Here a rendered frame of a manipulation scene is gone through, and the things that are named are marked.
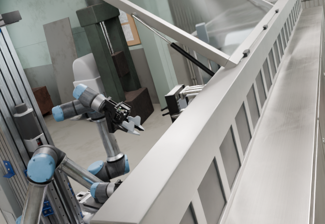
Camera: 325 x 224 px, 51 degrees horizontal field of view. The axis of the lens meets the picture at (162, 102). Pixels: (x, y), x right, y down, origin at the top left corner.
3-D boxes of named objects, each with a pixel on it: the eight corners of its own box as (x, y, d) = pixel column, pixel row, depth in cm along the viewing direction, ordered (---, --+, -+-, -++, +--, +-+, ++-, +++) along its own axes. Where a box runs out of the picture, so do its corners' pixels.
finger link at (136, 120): (147, 123, 153) (128, 113, 153) (142, 132, 156) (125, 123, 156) (149, 119, 155) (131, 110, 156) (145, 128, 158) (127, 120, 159)
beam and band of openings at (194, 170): (292, 11, 311) (288, -14, 304) (302, 9, 307) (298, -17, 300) (133, 332, 54) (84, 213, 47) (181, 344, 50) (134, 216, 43)
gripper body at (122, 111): (125, 114, 149) (102, 100, 151) (119, 129, 153) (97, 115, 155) (133, 107, 155) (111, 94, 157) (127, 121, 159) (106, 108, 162)
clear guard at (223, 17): (196, -31, 202) (196, -31, 201) (273, 8, 193) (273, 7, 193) (96, -11, 114) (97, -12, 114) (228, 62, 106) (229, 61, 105)
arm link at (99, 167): (91, 182, 223) (84, 163, 219) (111, 174, 225) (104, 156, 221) (92, 190, 212) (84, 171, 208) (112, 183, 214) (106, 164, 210)
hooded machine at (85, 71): (128, 110, 669) (108, 49, 632) (109, 123, 630) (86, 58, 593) (105, 111, 711) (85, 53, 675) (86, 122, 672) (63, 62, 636)
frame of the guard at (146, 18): (190, -24, 209) (196, -36, 205) (273, 18, 199) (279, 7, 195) (79, 3, 114) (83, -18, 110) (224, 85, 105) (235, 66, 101)
